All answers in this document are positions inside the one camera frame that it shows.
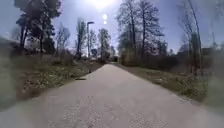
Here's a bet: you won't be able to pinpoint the street lamp pole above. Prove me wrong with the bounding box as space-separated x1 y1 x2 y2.
85 21 96 60

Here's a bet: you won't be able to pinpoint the group of pine trees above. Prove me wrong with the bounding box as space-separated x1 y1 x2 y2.
13 0 64 56

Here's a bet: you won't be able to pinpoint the low bushes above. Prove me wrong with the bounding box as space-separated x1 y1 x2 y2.
118 49 224 72

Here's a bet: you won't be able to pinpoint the pale gravel path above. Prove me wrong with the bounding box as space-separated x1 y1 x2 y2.
0 63 224 128

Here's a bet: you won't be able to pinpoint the grass verge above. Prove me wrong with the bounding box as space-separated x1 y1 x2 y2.
113 62 224 109
0 54 106 111

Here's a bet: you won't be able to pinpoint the group of tall trees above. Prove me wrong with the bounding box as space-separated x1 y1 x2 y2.
115 0 170 67

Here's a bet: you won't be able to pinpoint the group of thin trees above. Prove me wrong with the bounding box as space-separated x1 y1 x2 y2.
176 0 209 78

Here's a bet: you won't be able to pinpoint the bare tree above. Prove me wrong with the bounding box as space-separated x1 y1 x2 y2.
97 28 112 63
54 22 72 56
74 18 88 61

